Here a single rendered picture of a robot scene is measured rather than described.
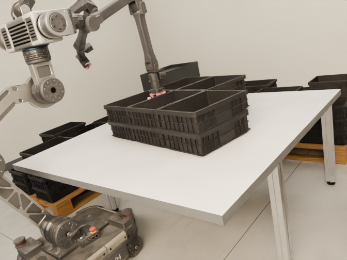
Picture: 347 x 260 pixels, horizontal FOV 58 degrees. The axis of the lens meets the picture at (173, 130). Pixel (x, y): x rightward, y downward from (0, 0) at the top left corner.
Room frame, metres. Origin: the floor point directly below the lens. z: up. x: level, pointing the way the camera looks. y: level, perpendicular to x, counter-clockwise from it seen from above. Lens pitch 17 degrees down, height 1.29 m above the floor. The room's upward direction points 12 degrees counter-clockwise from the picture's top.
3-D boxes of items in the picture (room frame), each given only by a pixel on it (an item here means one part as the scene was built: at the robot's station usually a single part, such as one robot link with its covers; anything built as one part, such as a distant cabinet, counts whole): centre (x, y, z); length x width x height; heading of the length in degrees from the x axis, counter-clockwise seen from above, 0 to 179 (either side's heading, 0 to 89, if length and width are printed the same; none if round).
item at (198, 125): (1.64, -0.18, 0.87); 0.40 x 0.30 x 0.11; 127
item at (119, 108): (2.12, 0.19, 0.92); 0.40 x 0.30 x 0.02; 127
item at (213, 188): (2.03, -0.05, 0.35); 1.60 x 1.60 x 0.70; 47
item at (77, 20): (1.72, 0.38, 1.45); 0.09 x 0.08 x 0.12; 47
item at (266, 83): (3.42, -0.98, 0.37); 0.40 x 0.30 x 0.45; 47
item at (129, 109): (1.88, 0.00, 0.92); 0.40 x 0.30 x 0.02; 127
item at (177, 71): (3.94, -0.10, 0.45); 0.62 x 0.45 x 0.90; 137
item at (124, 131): (2.12, 0.19, 0.76); 0.40 x 0.30 x 0.12; 127
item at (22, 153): (2.69, 1.11, 0.37); 0.40 x 0.30 x 0.45; 137
